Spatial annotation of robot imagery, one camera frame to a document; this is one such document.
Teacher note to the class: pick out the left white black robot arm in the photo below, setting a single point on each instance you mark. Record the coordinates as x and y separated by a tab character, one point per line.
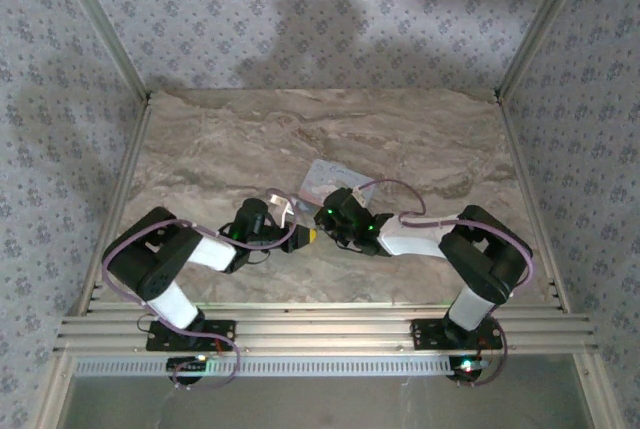
150	259

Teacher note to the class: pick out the aluminium corner post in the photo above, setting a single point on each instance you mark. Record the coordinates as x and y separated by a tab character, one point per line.
545	24
100	24

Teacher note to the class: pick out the aluminium table side rail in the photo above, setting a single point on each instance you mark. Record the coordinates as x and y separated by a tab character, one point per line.
131	159
527	159

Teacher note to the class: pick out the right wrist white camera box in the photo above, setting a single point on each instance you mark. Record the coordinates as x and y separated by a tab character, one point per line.
358	194

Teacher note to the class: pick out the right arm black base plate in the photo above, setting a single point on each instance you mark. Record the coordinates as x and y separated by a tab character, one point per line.
430	334

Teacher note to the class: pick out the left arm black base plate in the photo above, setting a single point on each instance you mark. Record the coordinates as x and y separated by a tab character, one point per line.
220	334

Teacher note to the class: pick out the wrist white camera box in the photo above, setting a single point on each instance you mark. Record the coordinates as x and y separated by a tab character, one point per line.
282	209
358	194

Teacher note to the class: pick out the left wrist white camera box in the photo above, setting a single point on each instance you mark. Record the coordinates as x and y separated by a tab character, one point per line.
282	209

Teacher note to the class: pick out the aluminium mounting rail beam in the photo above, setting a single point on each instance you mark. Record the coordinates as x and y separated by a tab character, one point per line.
325	331

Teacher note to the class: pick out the clear plastic zip bag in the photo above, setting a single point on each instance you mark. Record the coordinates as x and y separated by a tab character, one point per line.
325	181

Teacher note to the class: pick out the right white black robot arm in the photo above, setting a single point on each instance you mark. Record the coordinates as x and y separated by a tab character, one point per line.
480	259

